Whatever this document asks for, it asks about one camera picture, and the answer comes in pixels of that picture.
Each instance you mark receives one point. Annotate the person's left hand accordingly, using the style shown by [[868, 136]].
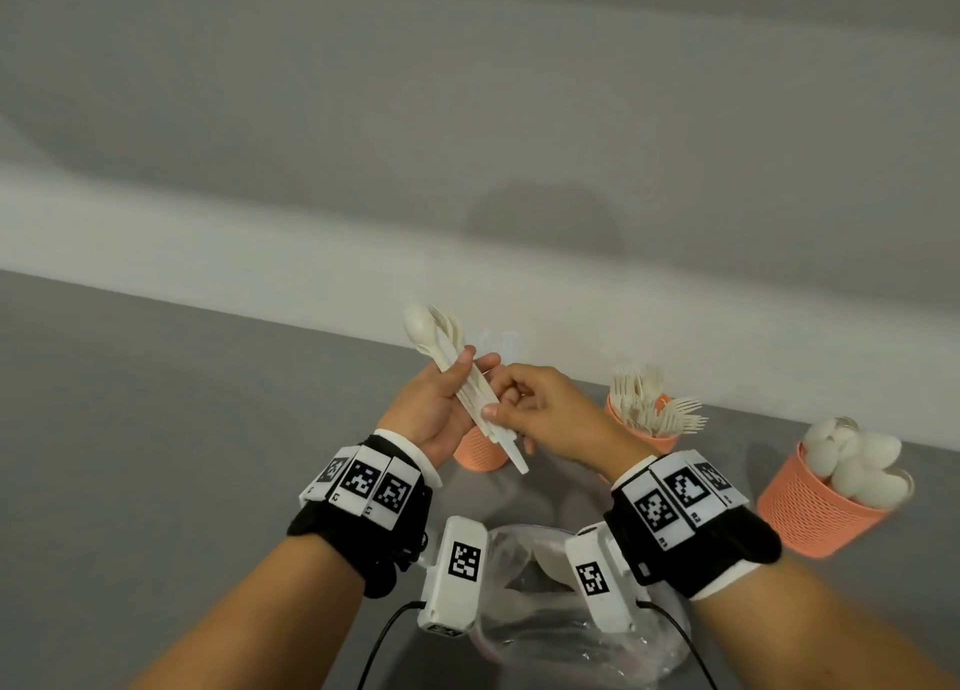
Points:
[[420, 419]]

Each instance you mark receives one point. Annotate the person's right hand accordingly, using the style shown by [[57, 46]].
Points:
[[570, 427]]

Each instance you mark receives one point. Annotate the bunch of white forks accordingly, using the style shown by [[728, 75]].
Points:
[[652, 412]]

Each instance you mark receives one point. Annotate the bundle of white cutlery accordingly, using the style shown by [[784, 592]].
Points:
[[420, 326]]

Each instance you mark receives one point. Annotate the clear plastic bag of cutlery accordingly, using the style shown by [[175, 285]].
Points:
[[540, 637]]

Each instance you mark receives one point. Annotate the bunch of white spoons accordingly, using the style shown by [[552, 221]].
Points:
[[862, 479]]

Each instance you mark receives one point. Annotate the person's left forearm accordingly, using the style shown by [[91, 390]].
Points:
[[255, 622]]

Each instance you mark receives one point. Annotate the person's right forearm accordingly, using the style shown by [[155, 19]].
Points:
[[817, 629]]

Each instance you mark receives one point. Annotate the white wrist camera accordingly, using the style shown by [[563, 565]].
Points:
[[600, 584], [457, 577]]

